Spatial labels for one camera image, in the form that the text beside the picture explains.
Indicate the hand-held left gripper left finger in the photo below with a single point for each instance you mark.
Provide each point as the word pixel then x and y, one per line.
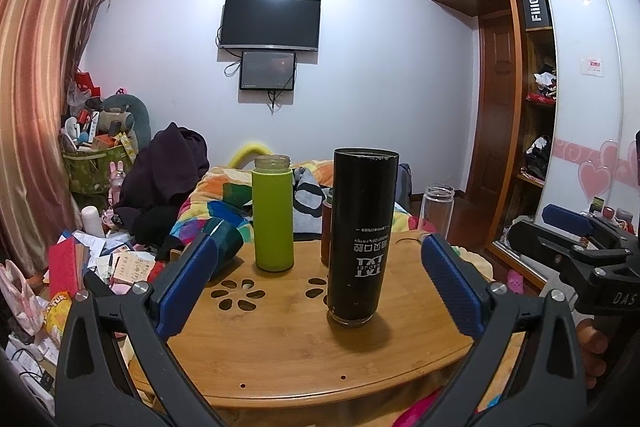
pixel 186 284

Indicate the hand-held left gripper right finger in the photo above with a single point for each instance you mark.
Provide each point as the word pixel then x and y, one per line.
pixel 449 284

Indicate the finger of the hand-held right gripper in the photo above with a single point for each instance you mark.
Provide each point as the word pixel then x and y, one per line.
pixel 540 244
pixel 570 218

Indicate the tall black cup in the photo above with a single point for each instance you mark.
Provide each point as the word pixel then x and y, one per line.
pixel 361 237

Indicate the dark teal cup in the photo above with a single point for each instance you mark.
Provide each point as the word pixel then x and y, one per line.
pixel 227 247

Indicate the clear glass cup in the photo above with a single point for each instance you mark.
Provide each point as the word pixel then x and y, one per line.
pixel 436 214

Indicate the green cup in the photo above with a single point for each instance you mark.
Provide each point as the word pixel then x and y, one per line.
pixel 273 217

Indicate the brown cup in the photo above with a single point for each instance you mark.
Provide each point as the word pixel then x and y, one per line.
pixel 326 227

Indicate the person's right hand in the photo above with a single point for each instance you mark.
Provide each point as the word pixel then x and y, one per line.
pixel 592 352

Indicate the pink slipper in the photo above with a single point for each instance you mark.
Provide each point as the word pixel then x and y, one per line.
pixel 515 282

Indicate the pile of papers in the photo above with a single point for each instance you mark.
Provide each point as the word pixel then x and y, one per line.
pixel 115 262

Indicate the colourful patchwork blanket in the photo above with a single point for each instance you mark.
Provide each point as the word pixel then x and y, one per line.
pixel 225 189

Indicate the dark clothes pile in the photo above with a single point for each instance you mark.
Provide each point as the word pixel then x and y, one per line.
pixel 160 177

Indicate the white bottle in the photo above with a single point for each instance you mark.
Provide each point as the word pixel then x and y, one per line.
pixel 93 221

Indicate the bamboo lap table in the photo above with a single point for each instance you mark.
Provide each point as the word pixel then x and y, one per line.
pixel 285 347

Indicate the white sliding wardrobe door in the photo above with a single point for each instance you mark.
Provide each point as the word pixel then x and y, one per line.
pixel 585 97

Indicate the yellow snack packet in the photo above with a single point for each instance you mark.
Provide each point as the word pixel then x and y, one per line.
pixel 59 314

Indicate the grey striped cloth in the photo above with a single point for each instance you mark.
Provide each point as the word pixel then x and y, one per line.
pixel 306 202

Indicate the green storage bag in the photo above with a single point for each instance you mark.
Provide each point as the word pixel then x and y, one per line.
pixel 92 169

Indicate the pink white bag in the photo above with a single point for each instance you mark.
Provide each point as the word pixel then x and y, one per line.
pixel 20 297

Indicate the black box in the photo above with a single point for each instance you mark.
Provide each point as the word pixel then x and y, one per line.
pixel 536 9

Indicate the red bag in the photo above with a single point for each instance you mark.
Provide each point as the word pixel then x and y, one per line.
pixel 86 82

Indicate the pink striped curtain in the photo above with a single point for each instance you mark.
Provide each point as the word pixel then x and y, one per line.
pixel 37 97

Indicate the small black wall monitor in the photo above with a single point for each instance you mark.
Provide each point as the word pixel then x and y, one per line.
pixel 267 70

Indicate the black wall television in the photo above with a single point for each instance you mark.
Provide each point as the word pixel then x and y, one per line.
pixel 270 21

